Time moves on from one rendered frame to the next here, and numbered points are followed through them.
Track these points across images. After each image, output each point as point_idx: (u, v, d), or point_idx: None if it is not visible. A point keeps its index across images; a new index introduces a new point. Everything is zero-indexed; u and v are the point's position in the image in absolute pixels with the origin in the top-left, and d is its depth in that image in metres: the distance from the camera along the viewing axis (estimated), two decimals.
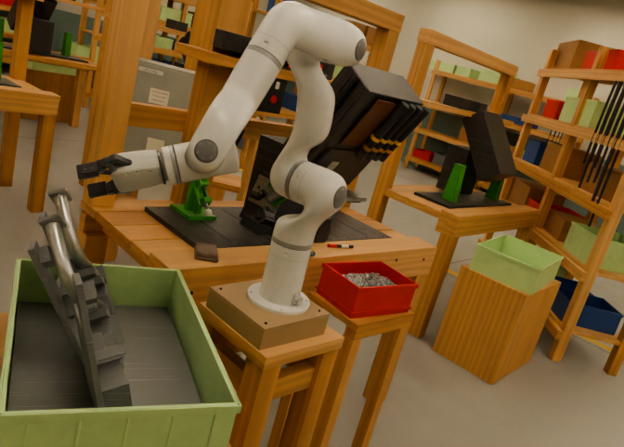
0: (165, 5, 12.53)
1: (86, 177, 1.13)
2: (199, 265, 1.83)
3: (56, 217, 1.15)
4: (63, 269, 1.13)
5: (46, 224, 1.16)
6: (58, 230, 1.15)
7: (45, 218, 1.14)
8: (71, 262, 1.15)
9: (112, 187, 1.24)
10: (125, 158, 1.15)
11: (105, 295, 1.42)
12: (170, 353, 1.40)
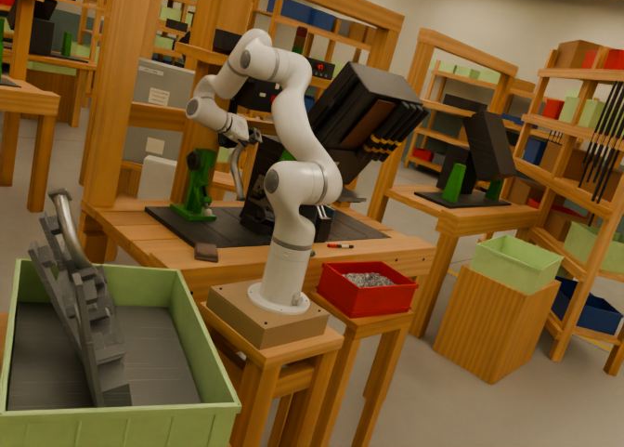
0: (165, 5, 12.53)
1: (249, 135, 2.27)
2: (199, 265, 1.83)
3: (253, 129, 2.24)
4: (237, 146, 2.30)
5: (257, 134, 2.26)
6: (250, 135, 2.25)
7: (256, 129, 2.26)
8: (238, 146, 2.27)
9: (247, 138, 2.21)
10: None
11: (105, 295, 1.42)
12: (170, 353, 1.40)
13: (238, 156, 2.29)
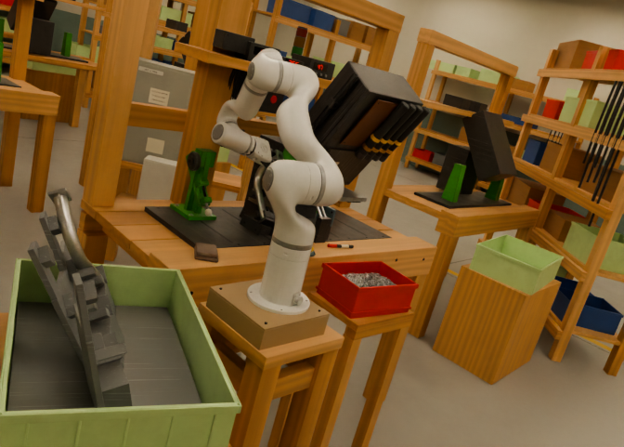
0: (165, 5, 12.53)
1: (271, 156, 2.35)
2: (199, 265, 1.83)
3: (275, 151, 2.32)
4: (260, 167, 2.38)
5: (279, 155, 2.33)
6: (272, 156, 2.33)
7: (279, 151, 2.34)
8: (261, 167, 2.35)
9: (270, 161, 2.29)
10: None
11: (105, 295, 1.42)
12: (170, 353, 1.40)
13: (261, 177, 2.37)
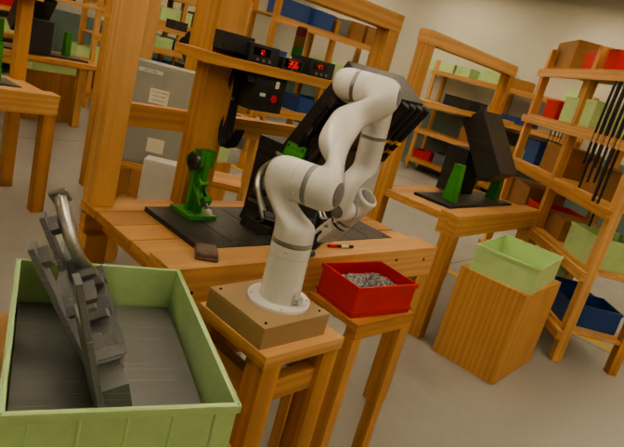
0: (165, 5, 12.53)
1: None
2: (199, 265, 1.83)
3: (276, 152, 2.32)
4: (260, 168, 2.37)
5: None
6: (273, 158, 2.33)
7: (279, 152, 2.33)
8: (261, 169, 2.35)
9: None
10: None
11: (105, 295, 1.42)
12: (170, 353, 1.40)
13: (261, 178, 2.36)
